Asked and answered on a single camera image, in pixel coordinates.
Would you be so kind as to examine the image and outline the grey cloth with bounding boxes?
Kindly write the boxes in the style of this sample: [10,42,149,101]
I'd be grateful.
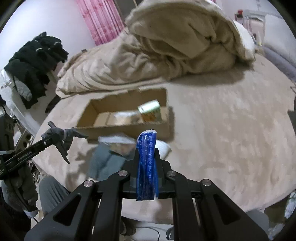
[87,144,134,181]

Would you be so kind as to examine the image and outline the grey glove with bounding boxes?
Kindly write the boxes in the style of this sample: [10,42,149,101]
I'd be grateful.
[41,121,88,164]

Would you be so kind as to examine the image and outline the blue snack packet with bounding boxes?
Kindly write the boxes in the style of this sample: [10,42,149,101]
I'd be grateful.
[137,130,159,201]

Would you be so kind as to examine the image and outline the white sock roll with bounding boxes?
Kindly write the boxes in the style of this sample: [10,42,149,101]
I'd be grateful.
[155,140,171,160]

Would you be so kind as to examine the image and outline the clear plastic snack bag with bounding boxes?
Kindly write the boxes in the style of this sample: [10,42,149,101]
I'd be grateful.
[98,133,136,160]

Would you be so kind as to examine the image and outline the grey gloved hand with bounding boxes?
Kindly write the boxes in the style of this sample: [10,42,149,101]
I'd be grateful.
[1,164,38,211]

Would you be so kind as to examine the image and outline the beige bed sheet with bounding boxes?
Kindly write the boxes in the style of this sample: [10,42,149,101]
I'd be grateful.
[33,55,295,224]

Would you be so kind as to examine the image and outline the black clothes pile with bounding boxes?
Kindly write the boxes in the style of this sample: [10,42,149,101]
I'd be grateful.
[4,32,68,109]

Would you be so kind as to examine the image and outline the open cardboard box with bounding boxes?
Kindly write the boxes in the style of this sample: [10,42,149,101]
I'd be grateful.
[76,88,171,140]

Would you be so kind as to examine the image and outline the pink curtain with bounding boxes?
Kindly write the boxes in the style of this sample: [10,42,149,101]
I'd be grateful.
[76,0,124,45]

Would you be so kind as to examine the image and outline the beige rumpled duvet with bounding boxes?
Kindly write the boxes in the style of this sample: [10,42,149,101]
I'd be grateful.
[56,1,255,98]

